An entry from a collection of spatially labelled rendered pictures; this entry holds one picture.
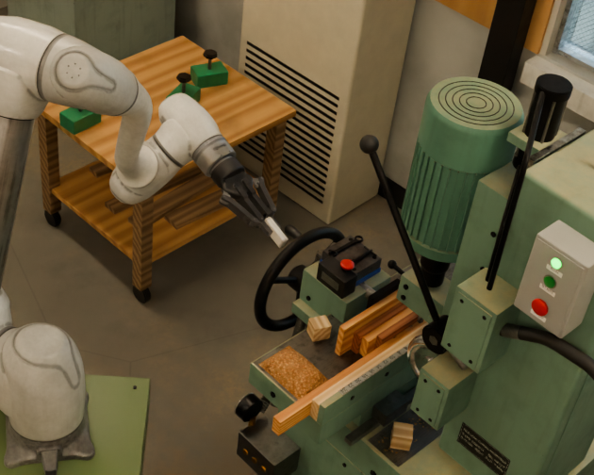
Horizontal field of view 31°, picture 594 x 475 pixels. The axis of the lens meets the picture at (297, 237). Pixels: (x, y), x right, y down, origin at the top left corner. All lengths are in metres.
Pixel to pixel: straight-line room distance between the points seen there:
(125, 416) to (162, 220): 1.34
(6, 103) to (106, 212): 1.60
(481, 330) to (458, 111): 0.38
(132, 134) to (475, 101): 0.76
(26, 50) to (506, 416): 1.11
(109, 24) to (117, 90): 2.15
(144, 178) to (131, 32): 1.80
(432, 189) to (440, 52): 1.74
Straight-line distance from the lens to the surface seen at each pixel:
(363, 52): 3.54
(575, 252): 1.72
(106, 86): 2.00
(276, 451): 2.43
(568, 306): 1.76
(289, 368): 2.18
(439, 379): 2.01
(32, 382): 2.16
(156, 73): 3.68
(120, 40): 4.24
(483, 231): 1.95
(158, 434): 3.23
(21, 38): 2.07
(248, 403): 2.42
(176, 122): 2.53
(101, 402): 2.41
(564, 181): 1.78
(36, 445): 2.29
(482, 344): 1.89
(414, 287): 2.19
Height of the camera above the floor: 2.55
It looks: 41 degrees down
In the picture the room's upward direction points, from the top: 8 degrees clockwise
